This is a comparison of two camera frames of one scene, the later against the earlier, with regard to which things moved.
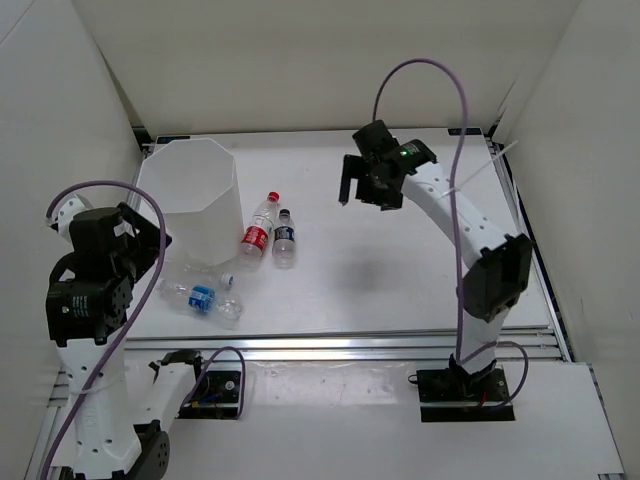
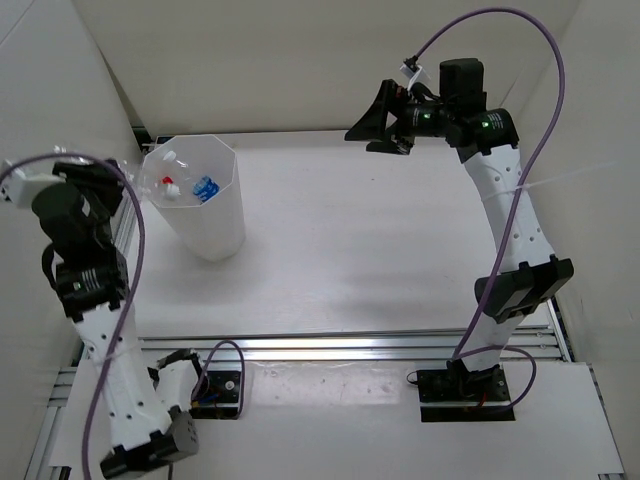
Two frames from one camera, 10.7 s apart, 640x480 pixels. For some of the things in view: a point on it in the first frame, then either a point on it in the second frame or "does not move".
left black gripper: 146,241 to 96,177
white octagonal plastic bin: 194,183 does not move
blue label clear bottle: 204,300 to 205,189
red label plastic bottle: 256,234 to 171,190
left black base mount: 217,396 does not move
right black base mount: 476,397 does not move
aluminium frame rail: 541,345 does not move
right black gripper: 355,166 to 372,126
